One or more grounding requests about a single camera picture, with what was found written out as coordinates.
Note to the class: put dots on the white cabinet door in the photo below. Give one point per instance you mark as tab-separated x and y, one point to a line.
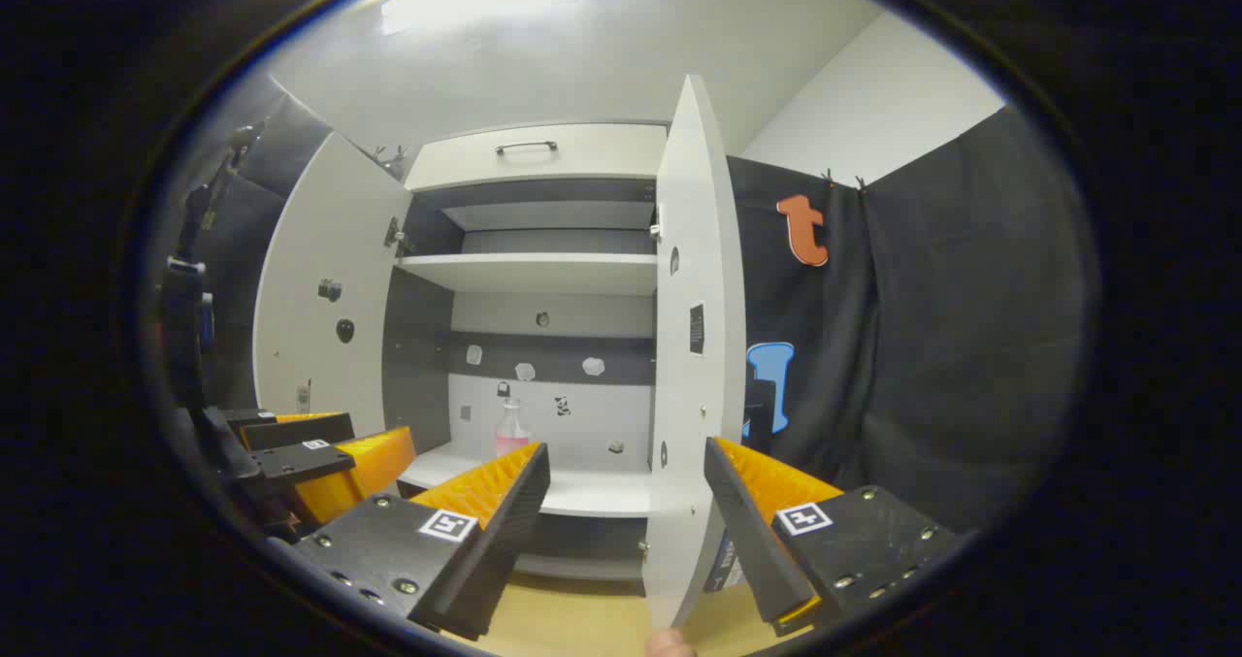
320	366
694	249

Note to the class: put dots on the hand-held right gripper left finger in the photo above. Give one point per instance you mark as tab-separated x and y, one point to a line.
495	531

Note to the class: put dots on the white and grey cabinet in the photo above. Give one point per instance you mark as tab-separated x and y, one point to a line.
543	274

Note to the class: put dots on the clear bottle with pink label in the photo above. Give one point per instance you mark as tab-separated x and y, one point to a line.
511	434

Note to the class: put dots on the black backdrop cloth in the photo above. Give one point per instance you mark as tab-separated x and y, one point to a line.
970	346

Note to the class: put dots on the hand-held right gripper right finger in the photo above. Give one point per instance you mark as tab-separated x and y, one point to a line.
752	531

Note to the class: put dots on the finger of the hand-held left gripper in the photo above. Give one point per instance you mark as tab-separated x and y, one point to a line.
301	463
296	434

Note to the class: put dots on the white cabinet drawer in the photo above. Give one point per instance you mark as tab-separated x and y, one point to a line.
602	157

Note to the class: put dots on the dark blue box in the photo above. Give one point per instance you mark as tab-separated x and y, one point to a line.
723	565

